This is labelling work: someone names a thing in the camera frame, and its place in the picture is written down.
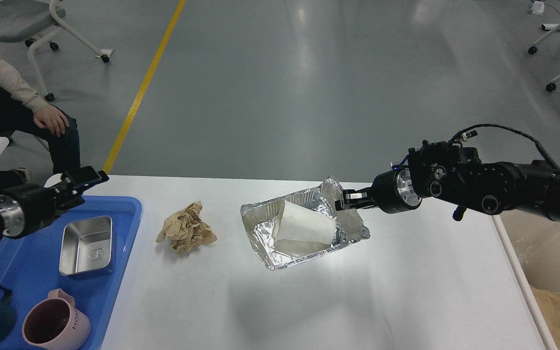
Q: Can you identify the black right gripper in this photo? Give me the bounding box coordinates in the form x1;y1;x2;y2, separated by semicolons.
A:
334;169;422;213

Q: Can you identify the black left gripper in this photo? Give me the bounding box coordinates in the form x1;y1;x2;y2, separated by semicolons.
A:
0;166;109;239

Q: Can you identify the stainless steel rectangular dish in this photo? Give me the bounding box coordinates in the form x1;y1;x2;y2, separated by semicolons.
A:
59;215;115;279

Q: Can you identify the white paper cup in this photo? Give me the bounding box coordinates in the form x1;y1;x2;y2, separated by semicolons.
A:
273;201;336;245

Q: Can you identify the aluminium foil tray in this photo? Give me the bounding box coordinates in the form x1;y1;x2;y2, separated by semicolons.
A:
240;177;370;270

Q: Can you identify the pink mug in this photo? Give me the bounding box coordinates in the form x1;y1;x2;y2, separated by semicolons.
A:
21;288;91;350

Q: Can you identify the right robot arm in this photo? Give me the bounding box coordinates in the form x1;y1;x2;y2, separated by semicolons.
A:
335;125;560;222

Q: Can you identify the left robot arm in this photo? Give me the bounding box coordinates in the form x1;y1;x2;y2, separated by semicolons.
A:
0;166;109;241

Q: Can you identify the blue plastic tray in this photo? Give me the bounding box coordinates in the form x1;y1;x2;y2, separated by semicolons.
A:
0;196;142;350

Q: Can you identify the person in beige sweater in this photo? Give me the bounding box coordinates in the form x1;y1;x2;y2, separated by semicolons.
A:
0;55;81;174

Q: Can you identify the grey office chair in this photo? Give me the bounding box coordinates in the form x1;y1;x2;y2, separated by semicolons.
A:
0;0;111;102

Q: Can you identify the beige plastic bin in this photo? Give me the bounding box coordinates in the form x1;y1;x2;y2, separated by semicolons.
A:
500;211;560;348

